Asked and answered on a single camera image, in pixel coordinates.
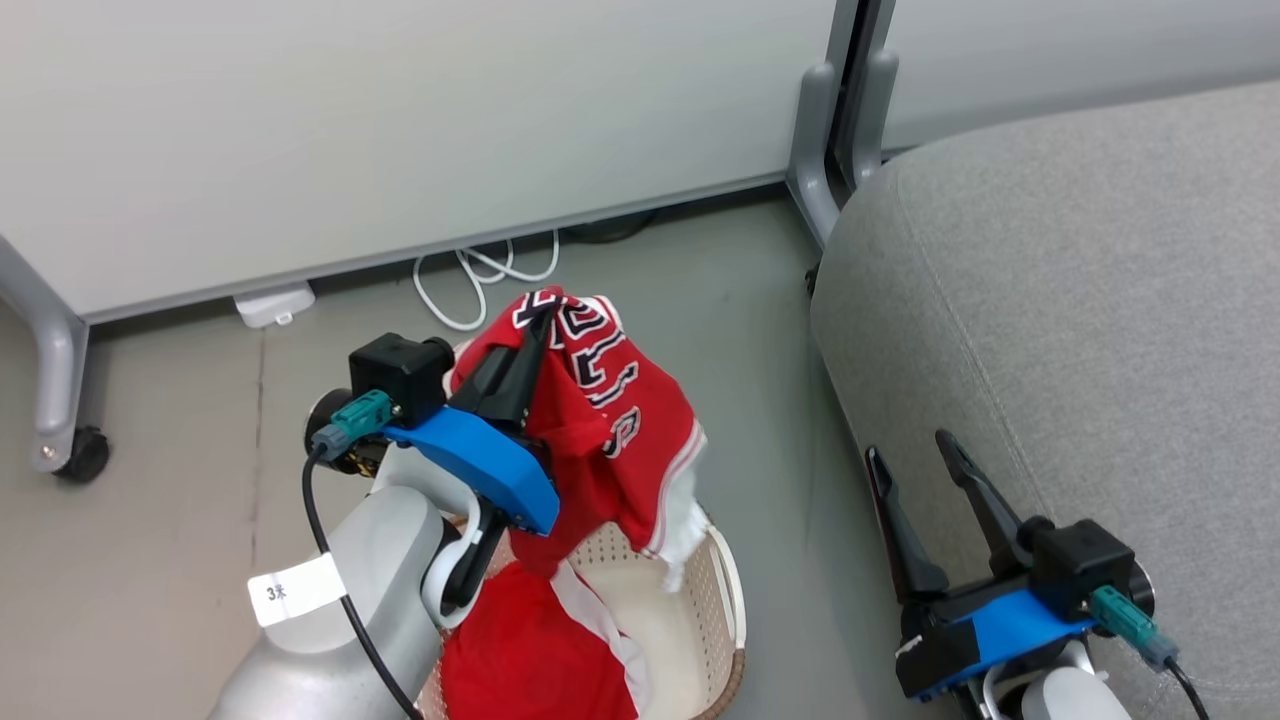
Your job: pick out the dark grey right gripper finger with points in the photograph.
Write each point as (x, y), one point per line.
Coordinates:
(905, 530)
(985, 500)

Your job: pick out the grey curved partition leg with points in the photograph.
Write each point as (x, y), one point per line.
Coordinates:
(872, 110)
(812, 150)

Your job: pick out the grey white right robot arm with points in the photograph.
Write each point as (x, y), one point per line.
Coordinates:
(1060, 695)

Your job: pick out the white power adapter box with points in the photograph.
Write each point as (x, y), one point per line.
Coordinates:
(272, 303)

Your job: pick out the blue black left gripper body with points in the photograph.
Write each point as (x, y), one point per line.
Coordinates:
(480, 460)

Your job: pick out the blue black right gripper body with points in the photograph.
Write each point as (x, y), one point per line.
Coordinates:
(990, 630)

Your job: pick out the wide white partition panel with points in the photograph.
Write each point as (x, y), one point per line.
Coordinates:
(400, 120)

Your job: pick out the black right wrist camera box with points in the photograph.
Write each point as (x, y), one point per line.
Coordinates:
(1080, 560)

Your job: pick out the cream perforated laundry basket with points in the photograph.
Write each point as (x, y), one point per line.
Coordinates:
(700, 620)

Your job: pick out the narrow white partition panel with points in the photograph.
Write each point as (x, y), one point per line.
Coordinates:
(1080, 60)

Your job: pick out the small black caster wheel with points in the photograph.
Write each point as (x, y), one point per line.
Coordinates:
(813, 280)

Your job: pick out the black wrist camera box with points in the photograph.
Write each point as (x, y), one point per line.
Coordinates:
(400, 372)
(1080, 560)

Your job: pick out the grey fabric sofa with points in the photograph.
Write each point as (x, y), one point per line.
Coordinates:
(1080, 320)

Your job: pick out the red basketball jersey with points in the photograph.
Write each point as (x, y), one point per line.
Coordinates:
(590, 440)

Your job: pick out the black round right gripper motor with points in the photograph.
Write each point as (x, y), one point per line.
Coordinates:
(1143, 590)

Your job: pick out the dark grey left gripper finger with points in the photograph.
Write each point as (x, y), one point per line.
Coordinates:
(478, 385)
(525, 370)

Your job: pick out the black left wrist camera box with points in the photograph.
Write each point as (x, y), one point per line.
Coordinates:
(400, 372)

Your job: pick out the grey partition leg with caster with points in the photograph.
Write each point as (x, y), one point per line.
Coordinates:
(50, 360)

